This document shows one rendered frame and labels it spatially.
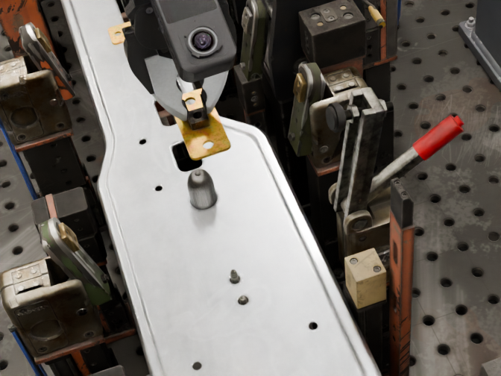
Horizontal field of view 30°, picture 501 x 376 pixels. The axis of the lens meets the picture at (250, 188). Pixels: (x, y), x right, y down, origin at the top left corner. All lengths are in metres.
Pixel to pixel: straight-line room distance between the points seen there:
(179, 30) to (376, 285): 0.39
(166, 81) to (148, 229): 0.34
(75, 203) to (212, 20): 0.52
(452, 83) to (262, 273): 0.72
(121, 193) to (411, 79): 0.69
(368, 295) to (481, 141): 0.64
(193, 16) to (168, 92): 0.13
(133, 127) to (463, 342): 0.54
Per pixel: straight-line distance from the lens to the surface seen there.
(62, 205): 1.18
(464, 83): 1.67
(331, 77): 1.15
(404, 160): 1.00
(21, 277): 1.06
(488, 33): 1.67
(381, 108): 0.91
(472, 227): 1.46
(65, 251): 1.00
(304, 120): 1.14
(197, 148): 0.84
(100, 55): 1.34
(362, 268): 0.97
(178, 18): 0.71
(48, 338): 1.11
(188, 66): 0.70
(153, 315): 1.04
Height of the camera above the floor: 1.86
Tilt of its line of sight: 50 degrees down
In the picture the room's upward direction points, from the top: 10 degrees counter-clockwise
